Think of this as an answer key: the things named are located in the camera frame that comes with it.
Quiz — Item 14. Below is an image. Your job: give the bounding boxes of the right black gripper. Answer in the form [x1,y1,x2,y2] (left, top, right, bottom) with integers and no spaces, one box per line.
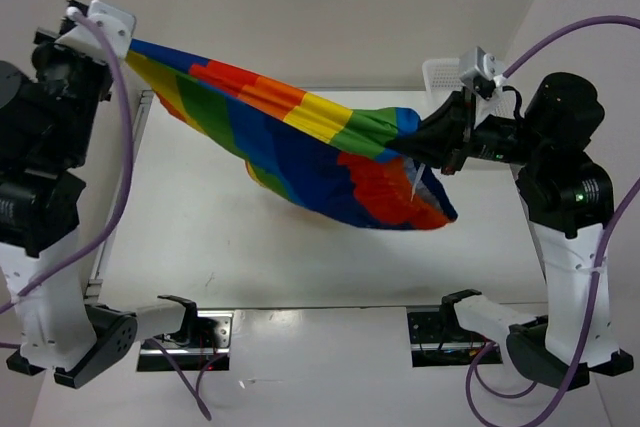
[388,82,549,172]

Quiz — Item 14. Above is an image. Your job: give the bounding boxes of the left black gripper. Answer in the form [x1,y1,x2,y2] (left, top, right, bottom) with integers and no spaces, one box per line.
[25,21,111,167]

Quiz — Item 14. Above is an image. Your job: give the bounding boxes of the rainbow striped shorts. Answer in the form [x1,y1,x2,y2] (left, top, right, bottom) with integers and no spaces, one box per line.
[126,40,458,230]

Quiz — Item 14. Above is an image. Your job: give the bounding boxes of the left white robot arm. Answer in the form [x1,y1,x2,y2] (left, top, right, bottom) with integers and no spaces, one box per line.
[1,21,200,389]

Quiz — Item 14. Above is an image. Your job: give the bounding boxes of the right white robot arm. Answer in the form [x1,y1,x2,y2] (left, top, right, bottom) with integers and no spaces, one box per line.
[390,72,634,390]

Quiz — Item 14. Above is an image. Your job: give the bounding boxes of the white plastic basket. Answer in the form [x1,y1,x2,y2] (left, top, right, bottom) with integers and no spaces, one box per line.
[422,58,515,118]

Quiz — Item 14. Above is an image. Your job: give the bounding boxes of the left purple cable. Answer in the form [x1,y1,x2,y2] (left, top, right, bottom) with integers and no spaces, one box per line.
[0,7,231,421]

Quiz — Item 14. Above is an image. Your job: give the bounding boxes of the purple cable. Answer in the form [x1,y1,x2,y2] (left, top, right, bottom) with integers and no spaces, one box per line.
[465,15,640,427]
[0,7,231,421]

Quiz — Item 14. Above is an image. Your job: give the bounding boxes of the aluminium table edge rail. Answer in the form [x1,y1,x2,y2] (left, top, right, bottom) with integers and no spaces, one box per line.
[84,89,155,304]

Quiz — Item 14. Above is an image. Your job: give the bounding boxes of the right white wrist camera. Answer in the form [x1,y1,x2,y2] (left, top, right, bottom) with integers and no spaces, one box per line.
[458,47,505,104]

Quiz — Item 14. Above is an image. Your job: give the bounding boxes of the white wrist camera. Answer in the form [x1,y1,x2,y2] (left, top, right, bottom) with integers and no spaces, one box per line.
[458,47,505,104]
[55,0,137,63]

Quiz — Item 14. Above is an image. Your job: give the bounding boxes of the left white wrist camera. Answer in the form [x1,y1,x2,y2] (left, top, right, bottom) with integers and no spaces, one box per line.
[55,0,137,63]

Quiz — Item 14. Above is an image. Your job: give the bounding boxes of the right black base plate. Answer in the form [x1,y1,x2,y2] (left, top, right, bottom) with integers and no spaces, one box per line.
[406,307,488,368]

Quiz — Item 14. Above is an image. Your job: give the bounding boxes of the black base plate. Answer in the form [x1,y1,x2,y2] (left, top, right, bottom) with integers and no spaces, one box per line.
[406,307,488,368]
[136,310,234,373]

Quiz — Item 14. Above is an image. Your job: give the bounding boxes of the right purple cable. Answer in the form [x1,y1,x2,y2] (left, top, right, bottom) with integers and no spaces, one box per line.
[465,15,640,427]

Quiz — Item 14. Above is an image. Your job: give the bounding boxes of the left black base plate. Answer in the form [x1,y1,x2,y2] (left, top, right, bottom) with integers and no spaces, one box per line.
[136,310,234,373]

